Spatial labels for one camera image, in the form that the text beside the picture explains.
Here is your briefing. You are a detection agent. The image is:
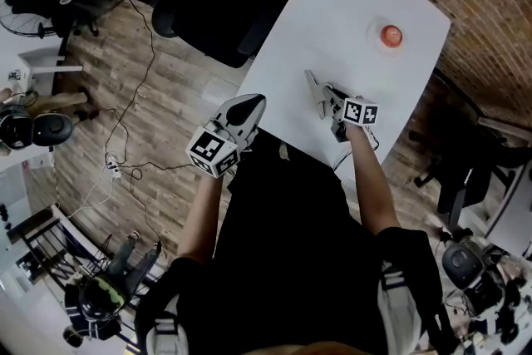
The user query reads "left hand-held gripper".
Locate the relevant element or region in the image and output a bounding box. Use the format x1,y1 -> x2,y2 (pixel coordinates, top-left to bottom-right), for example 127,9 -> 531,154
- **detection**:
185,93 -> 267,180

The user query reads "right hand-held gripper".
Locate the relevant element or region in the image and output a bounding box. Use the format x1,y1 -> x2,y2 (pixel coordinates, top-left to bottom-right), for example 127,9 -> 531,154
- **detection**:
320,81 -> 380,145

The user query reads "person's right forearm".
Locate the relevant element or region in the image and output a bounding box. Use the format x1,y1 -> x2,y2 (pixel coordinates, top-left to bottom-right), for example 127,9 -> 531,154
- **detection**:
347,124 -> 401,236

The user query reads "person's left forearm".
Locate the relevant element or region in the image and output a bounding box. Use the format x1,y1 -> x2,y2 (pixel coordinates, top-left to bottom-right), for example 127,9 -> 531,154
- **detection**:
176,172 -> 228,265

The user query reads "red apple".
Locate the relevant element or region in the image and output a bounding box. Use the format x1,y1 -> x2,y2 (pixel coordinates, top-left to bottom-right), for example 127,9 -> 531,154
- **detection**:
380,24 -> 403,48

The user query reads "white power strip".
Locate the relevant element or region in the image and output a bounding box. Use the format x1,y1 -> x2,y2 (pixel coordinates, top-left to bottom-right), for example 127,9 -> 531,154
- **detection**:
106,153 -> 124,180

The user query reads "white table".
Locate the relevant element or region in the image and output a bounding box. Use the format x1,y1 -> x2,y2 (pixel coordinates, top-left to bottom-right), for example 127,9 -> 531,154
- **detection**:
235,0 -> 452,184

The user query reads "black mesh office chair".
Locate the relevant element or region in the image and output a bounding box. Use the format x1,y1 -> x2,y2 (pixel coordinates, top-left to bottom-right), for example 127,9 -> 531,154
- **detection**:
409,111 -> 532,225

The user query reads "person's black clothing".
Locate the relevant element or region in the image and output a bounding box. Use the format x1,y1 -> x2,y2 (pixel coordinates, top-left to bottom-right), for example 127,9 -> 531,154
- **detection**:
135,128 -> 458,355

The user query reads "white desk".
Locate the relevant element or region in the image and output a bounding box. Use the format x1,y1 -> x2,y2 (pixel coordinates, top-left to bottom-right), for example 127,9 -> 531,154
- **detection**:
0,24 -> 84,163

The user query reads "black floor cable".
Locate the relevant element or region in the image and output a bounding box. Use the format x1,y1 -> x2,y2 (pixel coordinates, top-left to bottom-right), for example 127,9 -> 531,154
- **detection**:
68,0 -> 200,246

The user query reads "person's left shoulder strap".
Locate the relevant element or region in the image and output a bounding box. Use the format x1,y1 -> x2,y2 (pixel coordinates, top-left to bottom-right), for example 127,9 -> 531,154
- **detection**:
145,294 -> 184,355

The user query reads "person's shoulder strap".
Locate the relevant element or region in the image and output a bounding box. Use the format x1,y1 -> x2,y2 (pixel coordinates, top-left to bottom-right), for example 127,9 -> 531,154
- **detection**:
376,261 -> 423,355
145,294 -> 184,355

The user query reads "person's right shoulder strap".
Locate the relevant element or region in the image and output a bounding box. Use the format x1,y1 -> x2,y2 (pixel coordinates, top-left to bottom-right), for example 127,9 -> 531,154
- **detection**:
376,261 -> 423,355

